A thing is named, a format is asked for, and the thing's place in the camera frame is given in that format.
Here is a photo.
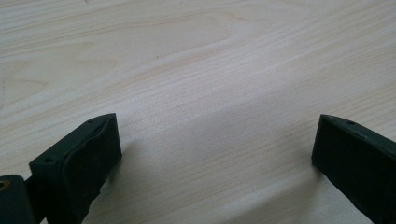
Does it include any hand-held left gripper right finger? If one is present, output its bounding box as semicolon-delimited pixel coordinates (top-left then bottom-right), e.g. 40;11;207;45
311;113;396;224

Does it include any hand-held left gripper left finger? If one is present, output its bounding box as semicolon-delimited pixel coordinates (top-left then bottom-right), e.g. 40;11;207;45
28;112;123;224

